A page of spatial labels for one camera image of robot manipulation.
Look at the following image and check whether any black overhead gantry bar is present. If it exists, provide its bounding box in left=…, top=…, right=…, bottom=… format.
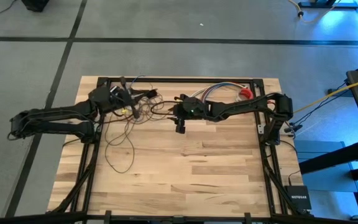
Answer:
left=0, top=212, right=358, bottom=224

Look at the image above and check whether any yellow extension cord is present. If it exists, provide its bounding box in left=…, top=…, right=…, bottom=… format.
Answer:
left=287, top=0, right=343, bottom=24

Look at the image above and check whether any thin blue data cable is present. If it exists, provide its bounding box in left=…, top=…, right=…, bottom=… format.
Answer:
left=126, top=74, right=147, bottom=91

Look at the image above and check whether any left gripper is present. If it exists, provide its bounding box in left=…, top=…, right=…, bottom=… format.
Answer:
left=88, top=76, right=158, bottom=120

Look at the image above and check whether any black plastic spool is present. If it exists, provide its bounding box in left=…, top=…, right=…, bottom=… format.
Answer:
left=163, top=105, right=176, bottom=122

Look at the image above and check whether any long black cord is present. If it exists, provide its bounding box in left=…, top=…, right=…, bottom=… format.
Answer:
left=104, top=77, right=181, bottom=174

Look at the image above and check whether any hanging yellow cord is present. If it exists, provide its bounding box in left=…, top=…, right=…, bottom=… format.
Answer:
left=293, top=73, right=358, bottom=115

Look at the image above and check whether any red tape dispenser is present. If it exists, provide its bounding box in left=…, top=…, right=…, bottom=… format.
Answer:
left=236, top=88, right=255, bottom=102

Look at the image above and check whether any black Netgear box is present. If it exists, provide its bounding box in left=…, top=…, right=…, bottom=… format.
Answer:
left=283, top=185, right=312, bottom=211

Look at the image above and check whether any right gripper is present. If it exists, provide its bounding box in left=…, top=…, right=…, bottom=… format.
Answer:
left=165, top=93, right=211, bottom=134

